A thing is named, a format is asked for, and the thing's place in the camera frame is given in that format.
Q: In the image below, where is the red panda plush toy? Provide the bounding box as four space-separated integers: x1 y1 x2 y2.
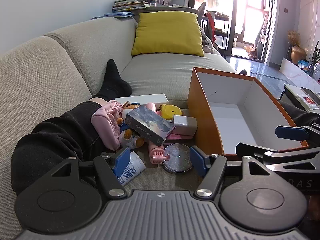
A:
116 101 145 147

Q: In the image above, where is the blue paper folder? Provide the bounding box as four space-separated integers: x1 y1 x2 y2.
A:
92 11 135 20

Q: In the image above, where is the person's leg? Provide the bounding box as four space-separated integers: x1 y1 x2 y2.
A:
10 99 112 193
276 99 320 128

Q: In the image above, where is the dark photo card box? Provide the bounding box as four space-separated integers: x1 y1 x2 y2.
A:
124 104 176 146

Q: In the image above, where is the beige fabric sofa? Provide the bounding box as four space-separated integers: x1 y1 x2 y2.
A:
0 16 238 233

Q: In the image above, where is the person's left leg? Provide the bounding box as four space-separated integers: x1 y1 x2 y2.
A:
10 99 112 193

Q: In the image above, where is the red garment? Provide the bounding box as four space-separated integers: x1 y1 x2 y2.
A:
206 12 216 43

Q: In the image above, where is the person's right leg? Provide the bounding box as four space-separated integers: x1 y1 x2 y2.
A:
276 99 320 128

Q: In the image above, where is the grey checkered cushion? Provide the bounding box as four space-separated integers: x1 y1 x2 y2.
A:
200 26 209 47

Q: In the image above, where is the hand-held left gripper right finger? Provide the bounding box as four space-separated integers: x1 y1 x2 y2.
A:
189 145 272 199

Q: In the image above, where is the gold vase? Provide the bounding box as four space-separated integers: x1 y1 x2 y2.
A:
291 45 307 65

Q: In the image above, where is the person's left black sock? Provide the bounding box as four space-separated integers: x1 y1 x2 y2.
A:
91 59 132 103

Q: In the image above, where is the green potted plant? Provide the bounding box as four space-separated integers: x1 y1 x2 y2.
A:
309 41 320 77

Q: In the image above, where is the dried flower bunch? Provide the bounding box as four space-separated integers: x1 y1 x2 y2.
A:
287 29 300 46

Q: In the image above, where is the black metal rack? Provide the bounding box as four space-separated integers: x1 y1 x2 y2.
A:
214 14 230 56

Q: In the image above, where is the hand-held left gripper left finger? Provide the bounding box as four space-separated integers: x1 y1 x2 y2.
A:
49 146 132 199

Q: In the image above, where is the long white box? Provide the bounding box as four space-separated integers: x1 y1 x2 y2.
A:
115 93 169 108

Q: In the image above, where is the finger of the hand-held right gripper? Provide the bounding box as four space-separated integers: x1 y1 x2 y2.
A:
275 124 320 142
236 142 320 167

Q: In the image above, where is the pink box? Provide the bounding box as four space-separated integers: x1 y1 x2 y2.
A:
164 134 194 147

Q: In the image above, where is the white cream tube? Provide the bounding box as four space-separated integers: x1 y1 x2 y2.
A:
114 151 146 187

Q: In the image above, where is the orange cardboard box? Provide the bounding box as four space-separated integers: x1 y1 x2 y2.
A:
187 67 309 157

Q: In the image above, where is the white power adapter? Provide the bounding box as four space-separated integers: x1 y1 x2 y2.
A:
172 115 198 136

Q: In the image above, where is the red and white packet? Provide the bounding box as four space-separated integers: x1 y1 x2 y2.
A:
297 94 320 111

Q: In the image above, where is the white marble cabinet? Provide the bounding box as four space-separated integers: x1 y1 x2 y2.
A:
279 57 320 91

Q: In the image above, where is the round glitter compact mirror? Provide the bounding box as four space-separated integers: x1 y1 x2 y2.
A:
162 143 194 174

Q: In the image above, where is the yellow tape measure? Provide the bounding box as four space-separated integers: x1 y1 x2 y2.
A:
160 104 182 119

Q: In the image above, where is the coffee table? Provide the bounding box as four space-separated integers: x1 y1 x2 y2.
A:
280 84 320 113

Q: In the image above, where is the stack of books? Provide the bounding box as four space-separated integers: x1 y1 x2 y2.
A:
112 0 151 13

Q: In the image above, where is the yellow cushion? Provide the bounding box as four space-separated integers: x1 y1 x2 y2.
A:
131 11 205 57

